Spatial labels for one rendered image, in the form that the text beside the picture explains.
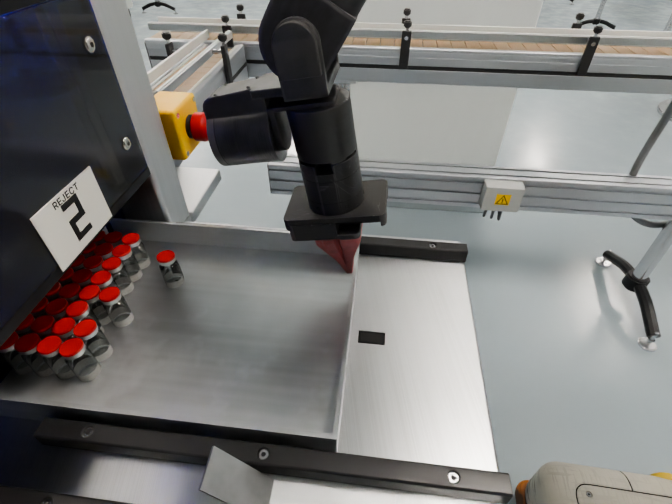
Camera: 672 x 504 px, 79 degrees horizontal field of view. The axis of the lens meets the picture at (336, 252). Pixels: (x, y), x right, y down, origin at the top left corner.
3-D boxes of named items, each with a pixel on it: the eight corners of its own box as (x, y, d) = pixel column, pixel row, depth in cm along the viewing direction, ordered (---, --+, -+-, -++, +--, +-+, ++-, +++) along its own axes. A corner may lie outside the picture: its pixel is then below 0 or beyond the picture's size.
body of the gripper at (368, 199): (298, 199, 46) (282, 139, 42) (388, 193, 44) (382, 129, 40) (286, 235, 42) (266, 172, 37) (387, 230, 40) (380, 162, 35)
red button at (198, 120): (183, 145, 58) (175, 118, 55) (193, 133, 61) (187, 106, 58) (209, 147, 58) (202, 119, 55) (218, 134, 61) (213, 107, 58)
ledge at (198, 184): (110, 215, 65) (106, 205, 63) (147, 173, 74) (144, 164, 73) (195, 221, 63) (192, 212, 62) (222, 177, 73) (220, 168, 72)
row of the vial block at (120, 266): (52, 379, 41) (29, 352, 38) (138, 258, 54) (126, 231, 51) (73, 381, 41) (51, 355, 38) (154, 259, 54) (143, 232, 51)
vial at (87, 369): (73, 381, 41) (52, 354, 38) (86, 362, 42) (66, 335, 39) (94, 383, 40) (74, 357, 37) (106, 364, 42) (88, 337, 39)
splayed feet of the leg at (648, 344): (638, 351, 147) (658, 327, 138) (590, 257, 184) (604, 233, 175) (661, 353, 147) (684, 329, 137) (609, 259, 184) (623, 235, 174)
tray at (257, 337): (-22, 413, 38) (-45, 394, 36) (119, 237, 58) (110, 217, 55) (336, 457, 35) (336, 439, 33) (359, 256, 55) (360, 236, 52)
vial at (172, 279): (163, 288, 50) (152, 263, 47) (170, 275, 52) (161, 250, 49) (180, 290, 50) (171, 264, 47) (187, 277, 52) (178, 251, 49)
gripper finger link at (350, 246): (315, 252, 52) (299, 189, 46) (371, 249, 50) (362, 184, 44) (305, 291, 47) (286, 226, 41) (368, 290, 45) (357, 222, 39)
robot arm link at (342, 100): (344, 95, 32) (350, 71, 36) (261, 105, 33) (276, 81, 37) (356, 172, 36) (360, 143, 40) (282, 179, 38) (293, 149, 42)
